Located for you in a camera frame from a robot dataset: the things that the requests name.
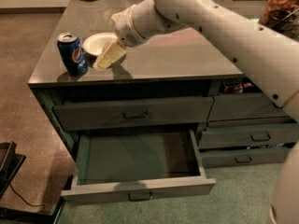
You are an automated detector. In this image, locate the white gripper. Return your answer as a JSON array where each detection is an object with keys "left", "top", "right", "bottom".
[{"left": 93, "top": 5, "right": 146, "bottom": 69}]

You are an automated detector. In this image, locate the blue pepsi can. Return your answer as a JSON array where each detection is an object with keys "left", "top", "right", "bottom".
[{"left": 57, "top": 32, "right": 88, "bottom": 77}]

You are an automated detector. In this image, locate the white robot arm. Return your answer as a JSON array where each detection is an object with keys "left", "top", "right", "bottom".
[{"left": 96, "top": 0, "right": 299, "bottom": 122}]

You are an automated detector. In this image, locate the grey top left drawer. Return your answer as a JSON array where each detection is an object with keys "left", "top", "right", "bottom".
[{"left": 53, "top": 96, "right": 213, "bottom": 131}]

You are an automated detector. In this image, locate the open grey middle drawer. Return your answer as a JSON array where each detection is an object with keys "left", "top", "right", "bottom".
[{"left": 62, "top": 130, "right": 216, "bottom": 204}]

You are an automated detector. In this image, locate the grey middle right drawer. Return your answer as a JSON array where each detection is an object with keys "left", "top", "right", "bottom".
[{"left": 199, "top": 123, "right": 299, "bottom": 149}]

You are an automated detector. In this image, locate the grey top right drawer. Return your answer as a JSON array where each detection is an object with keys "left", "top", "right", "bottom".
[{"left": 208, "top": 92, "right": 287, "bottom": 121}]

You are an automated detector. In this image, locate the grey bottom right drawer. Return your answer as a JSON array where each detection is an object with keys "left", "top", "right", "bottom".
[{"left": 201, "top": 147, "right": 289, "bottom": 168}]

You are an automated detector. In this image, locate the white paper bowl near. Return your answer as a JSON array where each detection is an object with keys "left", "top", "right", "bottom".
[{"left": 83, "top": 33, "right": 117, "bottom": 57}]

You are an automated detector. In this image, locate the grey counter cabinet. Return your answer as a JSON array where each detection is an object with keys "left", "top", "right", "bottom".
[{"left": 27, "top": 0, "right": 299, "bottom": 170}]

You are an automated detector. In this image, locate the snack bag in shelf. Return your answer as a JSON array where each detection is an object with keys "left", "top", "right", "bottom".
[{"left": 223, "top": 77, "right": 243, "bottom": 93}]

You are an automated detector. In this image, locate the black stand at left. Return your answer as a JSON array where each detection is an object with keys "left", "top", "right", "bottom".
[{"left": 0, "top": 141, "right": 26, "bottom": 199}]

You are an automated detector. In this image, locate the black cup with utensil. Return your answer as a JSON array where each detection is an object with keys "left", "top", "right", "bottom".
[{"left": 267, "top": 10, "right": 296, "bottom": 33}]

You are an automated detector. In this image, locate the glass snack jar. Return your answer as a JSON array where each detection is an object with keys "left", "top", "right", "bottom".
[{"left": 259, "top": 0, "right": 299, "bottom": 38}]

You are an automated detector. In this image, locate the black cable on floor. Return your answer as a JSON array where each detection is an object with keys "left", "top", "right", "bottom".
[{"left": 0, "top": 175, "right": 47, "bottom": 213}]

